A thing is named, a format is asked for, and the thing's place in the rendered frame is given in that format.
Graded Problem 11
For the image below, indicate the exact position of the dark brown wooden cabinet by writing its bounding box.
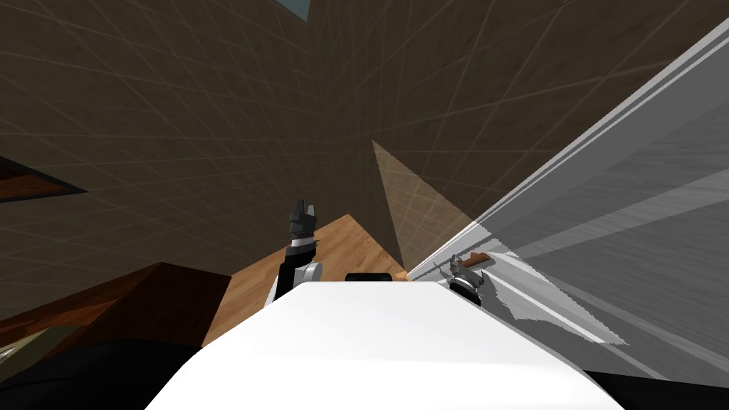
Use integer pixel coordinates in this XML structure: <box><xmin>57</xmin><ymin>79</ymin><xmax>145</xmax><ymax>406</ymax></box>
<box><xmin>0</xmin><ymin>261</ymin><xmax>232</xmax><ymax>384</ymax></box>

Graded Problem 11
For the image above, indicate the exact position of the grey door leaf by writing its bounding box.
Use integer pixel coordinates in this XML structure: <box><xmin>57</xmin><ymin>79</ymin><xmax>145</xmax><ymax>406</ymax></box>
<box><xmin>407</xmin><ymin>16</ymin><xmax>729</xmax><ymax>384</ymax></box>

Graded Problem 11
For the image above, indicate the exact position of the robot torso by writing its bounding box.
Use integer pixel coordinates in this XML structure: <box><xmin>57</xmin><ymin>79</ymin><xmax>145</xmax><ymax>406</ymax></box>
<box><xmin>145</xmin><ymin>273</ymin><xmax>626</xmax><ymax>410</ymax></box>

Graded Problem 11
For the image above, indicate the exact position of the blue-grey window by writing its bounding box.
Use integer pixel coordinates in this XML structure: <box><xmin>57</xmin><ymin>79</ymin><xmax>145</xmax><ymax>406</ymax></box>
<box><xmin>274</xmin><ymin>0</ymin><xmax>312</xmax><ymax>23</ymax></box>

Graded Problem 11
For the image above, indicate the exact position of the dark framed brown picture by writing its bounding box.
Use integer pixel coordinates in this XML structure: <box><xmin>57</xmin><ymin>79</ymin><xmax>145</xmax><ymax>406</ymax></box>
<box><xmin>0</xmin><ymin>156</ymin><xmax>89</xmax><ymax>204</ymax></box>

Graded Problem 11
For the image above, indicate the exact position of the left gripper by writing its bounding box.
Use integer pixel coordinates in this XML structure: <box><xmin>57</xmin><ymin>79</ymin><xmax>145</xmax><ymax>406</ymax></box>
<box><xmin>288</xmin><ymin>199</ymin><xmax>318</xmax><ymax>243</ymax></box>

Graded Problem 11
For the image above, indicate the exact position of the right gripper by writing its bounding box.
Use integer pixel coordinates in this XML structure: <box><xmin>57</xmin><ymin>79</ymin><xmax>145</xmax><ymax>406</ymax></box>
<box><xmin>449</xmin><ymin>256</ymin><xmax>486</xmax><ymax>290</ymax></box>

